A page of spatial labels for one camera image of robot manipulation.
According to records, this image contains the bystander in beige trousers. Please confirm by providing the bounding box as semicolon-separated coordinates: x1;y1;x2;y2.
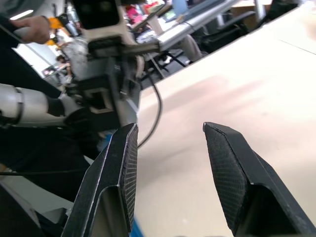
161;34;204;65

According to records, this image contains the grey office desk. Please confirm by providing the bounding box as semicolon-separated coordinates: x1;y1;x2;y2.
138;0;250;51

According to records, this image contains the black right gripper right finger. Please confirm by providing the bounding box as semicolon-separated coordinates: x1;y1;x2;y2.
202;121;316;237

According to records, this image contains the silver robot body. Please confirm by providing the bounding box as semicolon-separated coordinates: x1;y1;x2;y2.
0;175;75;237

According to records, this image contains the bare person hand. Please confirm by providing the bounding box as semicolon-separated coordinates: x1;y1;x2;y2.
10;15;52;45

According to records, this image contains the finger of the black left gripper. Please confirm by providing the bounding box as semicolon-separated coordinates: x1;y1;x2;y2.
121;41;162;55

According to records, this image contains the white paper cup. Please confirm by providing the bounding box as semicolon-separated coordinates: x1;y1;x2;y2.
147;17;164;36

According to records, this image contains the black office chair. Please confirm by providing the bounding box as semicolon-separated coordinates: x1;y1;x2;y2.
201;10;259;54

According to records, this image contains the orange yellow object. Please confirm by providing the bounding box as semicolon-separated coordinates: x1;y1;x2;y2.
47;16;65;32

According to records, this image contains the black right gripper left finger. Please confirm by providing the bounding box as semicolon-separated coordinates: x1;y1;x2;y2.
61;122;139;237

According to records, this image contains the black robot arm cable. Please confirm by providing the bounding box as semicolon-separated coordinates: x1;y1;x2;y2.
137;72;164;149

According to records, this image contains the seated dark-haired bystander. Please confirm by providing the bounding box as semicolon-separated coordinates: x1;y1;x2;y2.
55;54;74;86

